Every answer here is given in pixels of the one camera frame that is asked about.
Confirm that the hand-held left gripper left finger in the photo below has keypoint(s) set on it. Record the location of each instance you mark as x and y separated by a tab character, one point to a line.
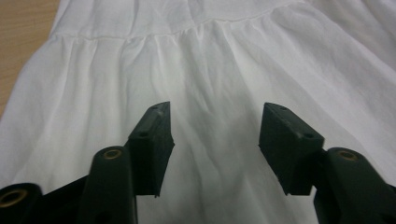
152	149

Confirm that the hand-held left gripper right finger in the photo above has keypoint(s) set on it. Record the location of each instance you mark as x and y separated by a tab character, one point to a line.
289	149

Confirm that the white gathered garment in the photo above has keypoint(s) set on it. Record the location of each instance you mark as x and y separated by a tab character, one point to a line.
218	68

